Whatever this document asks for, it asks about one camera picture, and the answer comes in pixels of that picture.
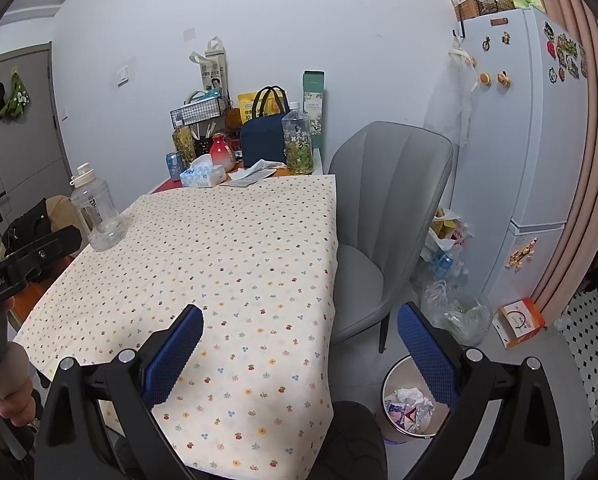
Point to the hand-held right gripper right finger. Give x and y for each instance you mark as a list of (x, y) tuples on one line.
[(429, 355)]

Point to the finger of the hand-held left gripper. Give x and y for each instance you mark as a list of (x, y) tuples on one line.
[(49, 249)]

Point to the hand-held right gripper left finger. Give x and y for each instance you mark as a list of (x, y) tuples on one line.
[(174, 355)]

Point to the white round waste bin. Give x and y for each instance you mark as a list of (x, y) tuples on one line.
[(394, 375)]

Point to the newspaper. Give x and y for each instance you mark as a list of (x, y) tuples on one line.
[(411, 396)]

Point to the white purple tissue packet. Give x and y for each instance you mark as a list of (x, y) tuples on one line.
[(396, 414)]

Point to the person's left hand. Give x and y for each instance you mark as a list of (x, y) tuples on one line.
[(16, 407)]

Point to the black garment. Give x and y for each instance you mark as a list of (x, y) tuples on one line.
[(26, 225)]

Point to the brown chair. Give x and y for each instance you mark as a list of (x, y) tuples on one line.
[(61, 210)]

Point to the clear plastic water jug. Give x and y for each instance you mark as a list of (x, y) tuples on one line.
[(99, 210)]

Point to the orange white carton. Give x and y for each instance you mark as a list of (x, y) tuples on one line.
[(519, 322)]

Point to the grey door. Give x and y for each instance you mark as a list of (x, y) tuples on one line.
[(24, 150)]

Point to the floral tablecloth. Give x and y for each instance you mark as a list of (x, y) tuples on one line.
[(229, 260)]

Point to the white plastic bag with packages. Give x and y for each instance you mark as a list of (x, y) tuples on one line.
[(446, 242)]

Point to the person's leg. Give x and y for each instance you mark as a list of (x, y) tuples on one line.
[(359, 445)]

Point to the red mat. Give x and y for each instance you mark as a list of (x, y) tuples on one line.
[(164, 186)]

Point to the gold ornate magnet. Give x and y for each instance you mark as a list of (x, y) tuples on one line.
[(523, 256)]

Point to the blue drink can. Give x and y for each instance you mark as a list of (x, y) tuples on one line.
[(174, 164)]

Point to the green hanging hat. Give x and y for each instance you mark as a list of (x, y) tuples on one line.
[(15, 100)]

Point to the blue white tissue box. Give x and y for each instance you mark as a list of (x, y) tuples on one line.
[(201, 176)]

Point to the grey upholstered chair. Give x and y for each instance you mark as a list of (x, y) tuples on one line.
[(389, 185)]

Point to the black pen holder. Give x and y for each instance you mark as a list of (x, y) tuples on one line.
[(202, 144)]

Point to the grey flat paper sheet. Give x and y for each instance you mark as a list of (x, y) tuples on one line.
[(244, 180)]

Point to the red white vase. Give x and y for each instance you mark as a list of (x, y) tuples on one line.
[(221, 155)]

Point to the white crumpled cloth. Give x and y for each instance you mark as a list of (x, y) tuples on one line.
[(264, 165)]

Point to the white fridge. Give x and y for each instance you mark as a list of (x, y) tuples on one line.
[(519, 150)]

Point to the navy lunch bag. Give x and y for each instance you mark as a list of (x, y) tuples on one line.
[(261, 142)]

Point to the printed paper tote bag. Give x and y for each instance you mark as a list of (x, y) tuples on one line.
[(213, 75)]

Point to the plastic bottle with flower tea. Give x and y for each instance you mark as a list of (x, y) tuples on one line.
[(296, 145)]

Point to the yellow snack bag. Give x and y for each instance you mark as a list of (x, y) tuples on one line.
[(246, 105)]

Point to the clear hanging plastic bag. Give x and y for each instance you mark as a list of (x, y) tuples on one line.
[(454, 105)]

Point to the pink curtain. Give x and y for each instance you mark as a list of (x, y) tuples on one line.
[(594, 135)]

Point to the orange burger magnet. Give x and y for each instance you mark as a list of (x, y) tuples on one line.
[(485, 79)]

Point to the tall green box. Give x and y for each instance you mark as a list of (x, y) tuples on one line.
[(313, 95)]

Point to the bicycle magnet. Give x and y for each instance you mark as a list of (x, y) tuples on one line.
[(486, 43)]

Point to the cluster of fridge magnets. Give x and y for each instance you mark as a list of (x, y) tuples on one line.
[(564, 52)]

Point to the brown bar magnet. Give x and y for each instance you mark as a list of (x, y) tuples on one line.
[(499, 21)]

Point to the brown wooden basket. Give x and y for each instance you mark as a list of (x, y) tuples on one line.
[(467, 10)]

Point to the white light switch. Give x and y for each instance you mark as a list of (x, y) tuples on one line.
[(122, 76)]

